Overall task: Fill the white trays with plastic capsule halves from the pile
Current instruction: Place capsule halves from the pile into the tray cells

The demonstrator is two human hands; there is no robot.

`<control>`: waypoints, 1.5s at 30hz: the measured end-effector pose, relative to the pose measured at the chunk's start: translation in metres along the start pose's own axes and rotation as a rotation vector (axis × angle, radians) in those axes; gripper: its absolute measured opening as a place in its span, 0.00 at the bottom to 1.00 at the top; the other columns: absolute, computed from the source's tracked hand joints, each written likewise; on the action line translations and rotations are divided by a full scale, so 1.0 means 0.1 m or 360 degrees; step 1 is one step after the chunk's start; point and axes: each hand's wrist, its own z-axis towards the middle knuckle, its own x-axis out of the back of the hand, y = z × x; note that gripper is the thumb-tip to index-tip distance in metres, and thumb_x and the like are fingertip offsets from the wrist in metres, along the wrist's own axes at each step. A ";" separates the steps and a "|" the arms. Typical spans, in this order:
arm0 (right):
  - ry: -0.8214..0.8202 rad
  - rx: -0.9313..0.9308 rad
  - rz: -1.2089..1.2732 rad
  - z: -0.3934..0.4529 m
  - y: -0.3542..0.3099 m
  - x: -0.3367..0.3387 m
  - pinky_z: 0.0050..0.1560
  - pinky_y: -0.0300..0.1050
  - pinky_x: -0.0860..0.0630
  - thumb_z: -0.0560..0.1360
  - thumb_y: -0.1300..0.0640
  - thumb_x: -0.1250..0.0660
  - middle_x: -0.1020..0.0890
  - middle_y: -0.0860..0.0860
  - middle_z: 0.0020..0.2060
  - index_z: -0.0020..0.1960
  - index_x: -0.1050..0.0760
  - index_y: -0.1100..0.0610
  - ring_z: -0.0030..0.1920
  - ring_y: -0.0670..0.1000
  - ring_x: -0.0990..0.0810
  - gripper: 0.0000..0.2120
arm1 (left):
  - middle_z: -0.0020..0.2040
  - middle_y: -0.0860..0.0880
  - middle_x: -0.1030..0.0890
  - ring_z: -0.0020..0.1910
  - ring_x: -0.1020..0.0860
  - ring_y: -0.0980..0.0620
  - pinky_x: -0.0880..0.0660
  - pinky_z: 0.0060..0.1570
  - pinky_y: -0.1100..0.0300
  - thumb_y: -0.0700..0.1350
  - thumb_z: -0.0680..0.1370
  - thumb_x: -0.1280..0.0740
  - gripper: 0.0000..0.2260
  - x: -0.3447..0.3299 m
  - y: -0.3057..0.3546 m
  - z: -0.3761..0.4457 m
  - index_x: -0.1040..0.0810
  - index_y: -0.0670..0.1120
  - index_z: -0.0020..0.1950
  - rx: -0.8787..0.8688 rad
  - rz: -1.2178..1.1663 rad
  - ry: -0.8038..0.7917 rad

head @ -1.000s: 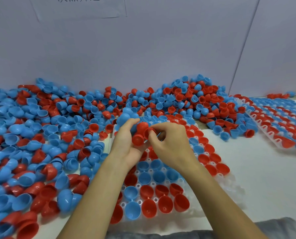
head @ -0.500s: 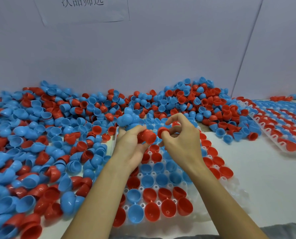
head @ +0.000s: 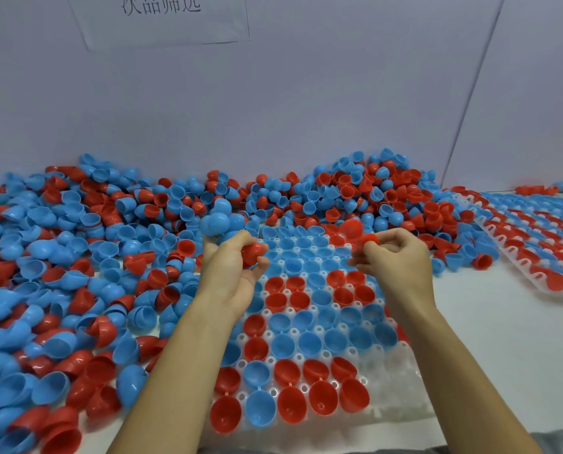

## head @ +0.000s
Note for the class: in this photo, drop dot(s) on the red plastic capsule shell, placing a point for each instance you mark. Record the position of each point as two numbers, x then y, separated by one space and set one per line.
254 253
352 229

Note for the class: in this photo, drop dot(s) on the person's left hand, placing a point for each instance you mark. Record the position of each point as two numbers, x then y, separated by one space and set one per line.
224 278

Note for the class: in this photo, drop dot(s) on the clear plastic holed tray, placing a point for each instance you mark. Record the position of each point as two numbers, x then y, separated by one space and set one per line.
399 397
508 252

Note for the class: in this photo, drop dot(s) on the person's left forearm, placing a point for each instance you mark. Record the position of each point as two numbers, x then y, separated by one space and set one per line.
177 373

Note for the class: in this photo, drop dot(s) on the person's right thumb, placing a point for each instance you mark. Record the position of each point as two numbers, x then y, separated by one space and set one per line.
391 235

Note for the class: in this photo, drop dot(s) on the capsule halves set in tray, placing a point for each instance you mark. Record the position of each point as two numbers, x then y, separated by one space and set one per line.
537 226
309 345

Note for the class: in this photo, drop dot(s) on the blue plastic capsule shell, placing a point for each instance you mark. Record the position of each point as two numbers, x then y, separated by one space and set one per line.
214 224

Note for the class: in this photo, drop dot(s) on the person's left fingers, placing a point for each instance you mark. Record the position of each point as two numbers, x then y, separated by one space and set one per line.
242 238

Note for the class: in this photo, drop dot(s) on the person's right hand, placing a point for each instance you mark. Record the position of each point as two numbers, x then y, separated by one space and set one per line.
406 271

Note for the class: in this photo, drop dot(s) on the white paper sign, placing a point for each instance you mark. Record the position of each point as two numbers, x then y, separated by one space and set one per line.
163 18

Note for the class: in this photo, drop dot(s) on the person's right forearm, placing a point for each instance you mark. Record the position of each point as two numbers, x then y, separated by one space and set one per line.
451 382

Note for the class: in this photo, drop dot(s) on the small cluster of capsule halves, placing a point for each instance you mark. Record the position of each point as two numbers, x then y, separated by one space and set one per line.
539 189

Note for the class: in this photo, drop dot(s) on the pile of loose capsule halves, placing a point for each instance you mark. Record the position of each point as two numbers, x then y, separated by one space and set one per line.
73 278

